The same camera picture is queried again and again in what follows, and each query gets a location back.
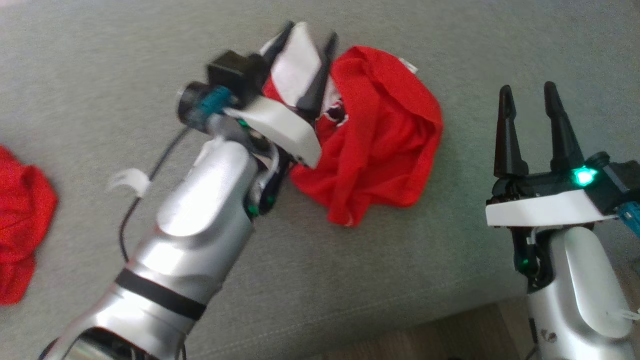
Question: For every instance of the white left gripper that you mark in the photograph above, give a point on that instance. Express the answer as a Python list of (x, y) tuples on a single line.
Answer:
[(280, 127)]

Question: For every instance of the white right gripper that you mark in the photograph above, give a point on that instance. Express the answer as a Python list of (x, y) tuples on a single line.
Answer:
[(545, 207)]

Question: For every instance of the red and white jersey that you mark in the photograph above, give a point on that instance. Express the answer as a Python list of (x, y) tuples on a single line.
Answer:
[(380, 125)]

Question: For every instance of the red and white shorts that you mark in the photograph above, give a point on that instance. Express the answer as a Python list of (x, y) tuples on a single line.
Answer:
[(20, 215)]

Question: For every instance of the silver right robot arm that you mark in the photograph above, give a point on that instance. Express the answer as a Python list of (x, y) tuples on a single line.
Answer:
[(585, 295)]

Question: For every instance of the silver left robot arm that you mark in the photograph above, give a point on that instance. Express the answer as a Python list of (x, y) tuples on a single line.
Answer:
[(200, 215)]

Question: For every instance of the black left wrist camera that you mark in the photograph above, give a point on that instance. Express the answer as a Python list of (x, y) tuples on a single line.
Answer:
[(232, 75)]

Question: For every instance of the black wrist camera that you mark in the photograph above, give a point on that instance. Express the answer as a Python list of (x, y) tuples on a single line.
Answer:
[(232, 75), (625, 185)]

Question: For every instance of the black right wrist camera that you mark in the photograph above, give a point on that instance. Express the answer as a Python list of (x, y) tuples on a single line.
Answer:
[(625, 185)]

